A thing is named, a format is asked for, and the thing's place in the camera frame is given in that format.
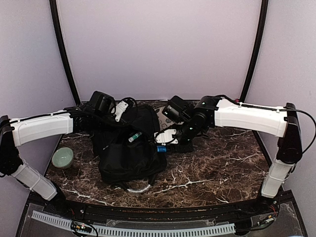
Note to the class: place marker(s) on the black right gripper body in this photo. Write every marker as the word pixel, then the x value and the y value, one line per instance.
pixel 189 132

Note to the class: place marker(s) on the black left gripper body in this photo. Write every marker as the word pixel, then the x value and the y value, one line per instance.
pixel 101 122

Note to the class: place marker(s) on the blue-capped black highlighter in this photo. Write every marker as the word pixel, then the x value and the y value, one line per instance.
pixel 162 149

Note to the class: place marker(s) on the white green glue stick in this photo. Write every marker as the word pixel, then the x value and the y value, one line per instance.
pixel 134 137

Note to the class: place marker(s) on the black student bag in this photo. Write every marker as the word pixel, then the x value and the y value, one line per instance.
pixel 121 161

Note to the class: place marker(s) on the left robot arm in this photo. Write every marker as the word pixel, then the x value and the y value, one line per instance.
pixel 26 143

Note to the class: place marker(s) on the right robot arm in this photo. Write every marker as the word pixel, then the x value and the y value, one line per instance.
pixel 221 111

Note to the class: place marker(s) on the pale green ceramic bowl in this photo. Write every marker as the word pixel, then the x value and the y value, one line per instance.
pixel 63 158

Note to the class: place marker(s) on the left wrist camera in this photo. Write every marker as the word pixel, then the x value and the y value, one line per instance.
pixel 101 103

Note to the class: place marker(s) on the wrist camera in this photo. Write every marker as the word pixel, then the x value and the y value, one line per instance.
pixel 178 110
pixel 101 103

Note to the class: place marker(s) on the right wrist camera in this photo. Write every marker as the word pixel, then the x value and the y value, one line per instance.
pixel 178 110

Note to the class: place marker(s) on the black front rail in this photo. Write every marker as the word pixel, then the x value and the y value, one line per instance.
pixel 95 212

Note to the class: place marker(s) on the grey slotted cable duct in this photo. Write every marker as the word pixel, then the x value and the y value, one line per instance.
pixel 104 231

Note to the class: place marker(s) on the left black frame post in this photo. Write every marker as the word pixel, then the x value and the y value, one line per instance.
pixel 62 51

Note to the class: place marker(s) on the black frame post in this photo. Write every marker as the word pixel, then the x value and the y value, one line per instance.
pixel 256 49
pixel 62 51

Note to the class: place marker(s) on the right black frame post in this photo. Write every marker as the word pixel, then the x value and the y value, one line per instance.
pixel 256 49

